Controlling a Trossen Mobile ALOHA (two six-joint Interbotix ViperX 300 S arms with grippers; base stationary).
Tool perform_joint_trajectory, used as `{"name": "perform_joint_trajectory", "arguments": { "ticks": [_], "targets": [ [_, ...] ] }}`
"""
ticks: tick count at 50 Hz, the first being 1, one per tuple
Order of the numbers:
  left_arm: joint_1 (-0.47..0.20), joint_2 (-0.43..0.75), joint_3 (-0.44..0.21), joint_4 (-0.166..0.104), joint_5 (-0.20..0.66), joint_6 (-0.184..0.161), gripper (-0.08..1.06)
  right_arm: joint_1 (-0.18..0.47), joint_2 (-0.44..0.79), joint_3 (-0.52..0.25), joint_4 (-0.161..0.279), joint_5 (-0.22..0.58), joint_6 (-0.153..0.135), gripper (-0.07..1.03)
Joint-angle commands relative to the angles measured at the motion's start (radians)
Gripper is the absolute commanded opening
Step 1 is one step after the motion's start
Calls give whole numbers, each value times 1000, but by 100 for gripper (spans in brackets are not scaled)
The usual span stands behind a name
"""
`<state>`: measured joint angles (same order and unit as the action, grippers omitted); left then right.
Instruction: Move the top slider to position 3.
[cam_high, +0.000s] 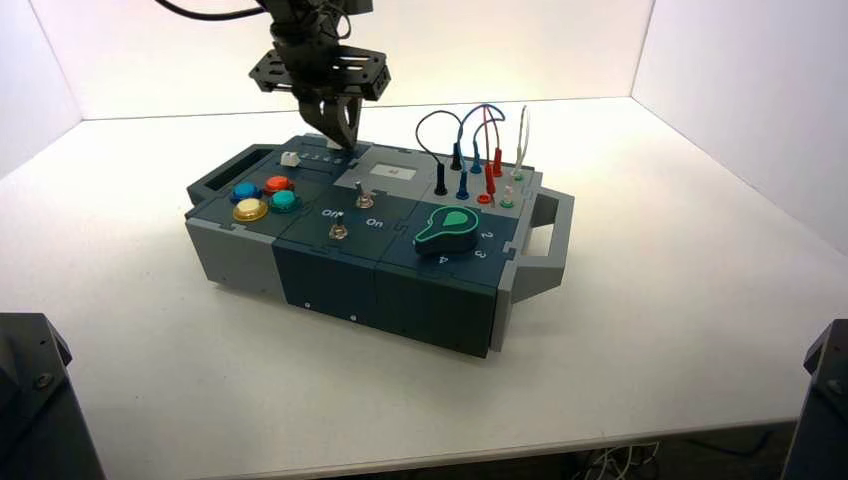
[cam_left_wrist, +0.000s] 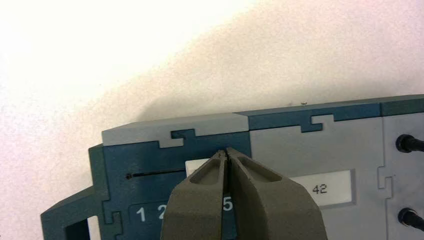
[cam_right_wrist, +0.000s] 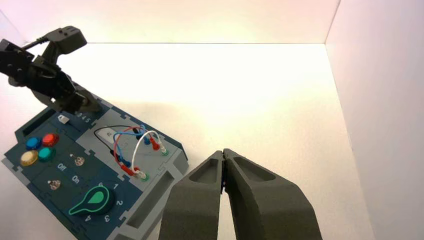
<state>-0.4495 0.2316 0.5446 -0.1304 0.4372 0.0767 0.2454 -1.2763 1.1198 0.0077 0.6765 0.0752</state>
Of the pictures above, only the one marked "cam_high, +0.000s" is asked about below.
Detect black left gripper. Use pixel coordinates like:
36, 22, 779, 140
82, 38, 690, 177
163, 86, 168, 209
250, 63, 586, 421
248, 18, 392, 151

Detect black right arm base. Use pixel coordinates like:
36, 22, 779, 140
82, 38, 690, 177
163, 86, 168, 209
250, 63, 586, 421
781, 319, 848, 480

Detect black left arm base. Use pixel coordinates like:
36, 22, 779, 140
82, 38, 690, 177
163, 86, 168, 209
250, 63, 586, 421
0, 312, 106, 480

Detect small white display screen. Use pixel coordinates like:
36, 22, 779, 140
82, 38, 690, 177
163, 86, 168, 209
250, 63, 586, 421
370, 164, 419, 181

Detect teal round push button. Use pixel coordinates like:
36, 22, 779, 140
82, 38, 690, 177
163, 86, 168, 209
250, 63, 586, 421
268, 190, 303, 215

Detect yellow round push button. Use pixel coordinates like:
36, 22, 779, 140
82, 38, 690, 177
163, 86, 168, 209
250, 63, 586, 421
232, 198, 270, 224

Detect dark teal grey control box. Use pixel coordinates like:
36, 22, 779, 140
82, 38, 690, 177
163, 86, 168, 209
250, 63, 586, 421
185, 135, 576, 359

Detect green black rotary knob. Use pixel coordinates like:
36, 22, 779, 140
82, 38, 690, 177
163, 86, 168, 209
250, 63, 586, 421
413, 205, 481, 258

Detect black jumper wire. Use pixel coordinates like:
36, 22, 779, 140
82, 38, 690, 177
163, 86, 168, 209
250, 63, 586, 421
415, 110, 464, 197

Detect blue jumper wire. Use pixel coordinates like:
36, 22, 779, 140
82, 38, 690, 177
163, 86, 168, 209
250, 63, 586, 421
455, 103, 507, 201

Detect red jumper wire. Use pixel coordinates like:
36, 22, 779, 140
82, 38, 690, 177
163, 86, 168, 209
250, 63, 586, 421
481, 105, 504, 197

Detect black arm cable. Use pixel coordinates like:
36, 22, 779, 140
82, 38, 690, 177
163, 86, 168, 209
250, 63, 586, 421
155, 0, 268, 22

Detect white jumper wire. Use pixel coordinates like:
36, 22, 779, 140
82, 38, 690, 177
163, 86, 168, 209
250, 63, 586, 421
502, 104, 531, 203

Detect white cables under table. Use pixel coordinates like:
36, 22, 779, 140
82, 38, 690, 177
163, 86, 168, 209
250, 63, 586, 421
581, 439, 664, 480

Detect black cable under table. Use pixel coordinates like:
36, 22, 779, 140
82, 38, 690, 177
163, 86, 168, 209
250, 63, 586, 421
684, 429, 774, 456

